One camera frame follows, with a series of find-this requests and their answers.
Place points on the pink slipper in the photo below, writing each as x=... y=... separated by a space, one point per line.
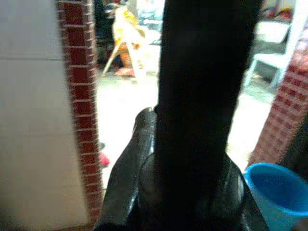
x=104 y=159

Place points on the blue plastic bucket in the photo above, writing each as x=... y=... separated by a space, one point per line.
x=276 y=190

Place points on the dark red brick pillar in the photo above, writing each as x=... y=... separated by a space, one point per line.
x=81 y=96

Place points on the light red brick pillar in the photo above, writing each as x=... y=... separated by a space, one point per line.
x=284 y=115

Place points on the cream plastic chair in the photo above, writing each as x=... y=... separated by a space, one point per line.
x=130 y=36

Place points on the person in striped shirt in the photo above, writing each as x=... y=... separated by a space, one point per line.
x=150 y=13

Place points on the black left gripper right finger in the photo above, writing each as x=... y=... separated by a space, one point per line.
x=243 y=207

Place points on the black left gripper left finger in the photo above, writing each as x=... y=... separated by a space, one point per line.
x=125 y=173

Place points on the white plastic chair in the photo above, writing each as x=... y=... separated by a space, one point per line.
x=272 y=60

